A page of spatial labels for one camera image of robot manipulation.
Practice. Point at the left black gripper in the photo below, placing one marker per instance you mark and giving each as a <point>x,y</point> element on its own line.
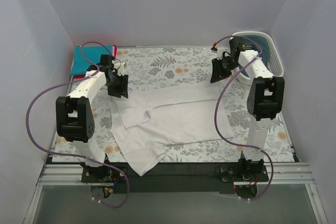
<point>119,84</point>

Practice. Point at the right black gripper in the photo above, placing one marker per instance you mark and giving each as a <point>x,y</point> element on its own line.
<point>219,67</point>

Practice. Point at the white t shirt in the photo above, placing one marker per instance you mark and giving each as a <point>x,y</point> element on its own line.
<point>147,121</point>

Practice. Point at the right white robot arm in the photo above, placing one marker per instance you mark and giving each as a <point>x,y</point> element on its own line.
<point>264,102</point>

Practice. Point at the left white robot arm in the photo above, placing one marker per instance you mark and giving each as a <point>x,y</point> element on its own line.
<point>74,116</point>

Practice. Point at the folded red t shirt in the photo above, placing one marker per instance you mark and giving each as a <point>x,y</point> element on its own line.
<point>111,48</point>

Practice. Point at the folded teal t shirt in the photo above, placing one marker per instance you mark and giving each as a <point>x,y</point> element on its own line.
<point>92,53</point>

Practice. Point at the dark teal t shirt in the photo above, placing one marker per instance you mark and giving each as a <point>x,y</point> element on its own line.
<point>252,57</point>

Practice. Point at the white plastic laundry basket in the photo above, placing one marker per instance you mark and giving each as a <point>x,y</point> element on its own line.
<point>270,55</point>

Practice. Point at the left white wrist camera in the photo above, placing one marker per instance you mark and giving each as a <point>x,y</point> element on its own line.
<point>118,67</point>

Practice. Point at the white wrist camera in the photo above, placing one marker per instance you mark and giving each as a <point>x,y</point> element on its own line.
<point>221,52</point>
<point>118,67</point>

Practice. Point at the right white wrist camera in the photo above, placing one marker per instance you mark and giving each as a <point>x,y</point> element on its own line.
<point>221,52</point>

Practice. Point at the aluminium rail frame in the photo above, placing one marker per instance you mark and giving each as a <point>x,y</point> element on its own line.
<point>289,197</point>

